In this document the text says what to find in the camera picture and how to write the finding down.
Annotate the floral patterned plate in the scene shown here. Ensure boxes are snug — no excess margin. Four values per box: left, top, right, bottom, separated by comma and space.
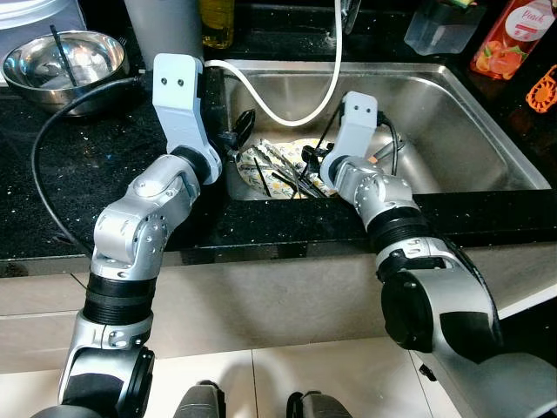
237, 138, 337, 199

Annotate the yellow oil bottle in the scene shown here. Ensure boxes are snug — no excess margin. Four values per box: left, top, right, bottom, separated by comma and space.
200, 0, 236, 50

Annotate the grey canister with red sticker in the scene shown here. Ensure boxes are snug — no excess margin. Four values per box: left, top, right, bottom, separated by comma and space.
124, 0, 205, 64

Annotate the beige cabinet front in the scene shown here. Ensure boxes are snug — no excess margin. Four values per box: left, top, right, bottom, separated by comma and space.
0, 244, 557, 375

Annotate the stainless steel sink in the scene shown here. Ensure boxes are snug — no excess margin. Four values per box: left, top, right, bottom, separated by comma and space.
211, 59, 551, 203

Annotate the stainless steel bowl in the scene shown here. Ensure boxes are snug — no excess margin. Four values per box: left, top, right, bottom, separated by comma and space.
2, 30, 131, 117

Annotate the clear plastic sponge holder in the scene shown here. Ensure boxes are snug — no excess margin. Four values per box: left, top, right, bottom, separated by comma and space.
405, 0, 487, 57

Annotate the orange plastic object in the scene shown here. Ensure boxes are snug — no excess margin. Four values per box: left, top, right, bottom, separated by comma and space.
527, 65, 557, 114

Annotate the white plastic container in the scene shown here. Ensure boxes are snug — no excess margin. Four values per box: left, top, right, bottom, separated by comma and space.
0, 0, 88, 36

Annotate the red peach soap bottle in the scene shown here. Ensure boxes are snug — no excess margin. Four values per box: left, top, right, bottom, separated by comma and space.
470, 0, 555, 81

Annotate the robot right leg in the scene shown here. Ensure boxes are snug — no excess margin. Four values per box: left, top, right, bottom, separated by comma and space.
287, 390, 354, 418

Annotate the robot leg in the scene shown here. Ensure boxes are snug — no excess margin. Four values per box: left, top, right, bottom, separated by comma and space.
287, 390, 354, 418
174, 381, 227, 418

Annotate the robot left leg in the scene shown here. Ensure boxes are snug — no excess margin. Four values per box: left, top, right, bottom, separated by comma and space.
174, 381, 227, 418

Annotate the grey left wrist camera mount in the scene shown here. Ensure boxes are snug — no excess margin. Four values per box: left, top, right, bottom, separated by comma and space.
152, 54, 215, 163

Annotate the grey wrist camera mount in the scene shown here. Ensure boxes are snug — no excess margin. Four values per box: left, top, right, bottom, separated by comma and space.
333, 91, 380, 165
152, 54, 215, 163

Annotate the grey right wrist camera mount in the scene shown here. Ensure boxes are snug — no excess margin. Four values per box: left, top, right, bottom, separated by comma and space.
333, 91, 380, 165

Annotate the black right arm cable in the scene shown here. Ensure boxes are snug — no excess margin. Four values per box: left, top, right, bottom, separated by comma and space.
374, 118, 507, 349

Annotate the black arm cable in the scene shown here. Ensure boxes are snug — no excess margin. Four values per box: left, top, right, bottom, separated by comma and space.
374, 118, 507, 349
30, 77, 159, 259

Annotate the white faucet hose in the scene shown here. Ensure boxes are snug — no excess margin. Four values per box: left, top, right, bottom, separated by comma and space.
205, 0, 347, 129

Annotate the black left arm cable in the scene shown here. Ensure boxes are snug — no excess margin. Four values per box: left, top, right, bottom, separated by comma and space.
30, 77, 159, 259

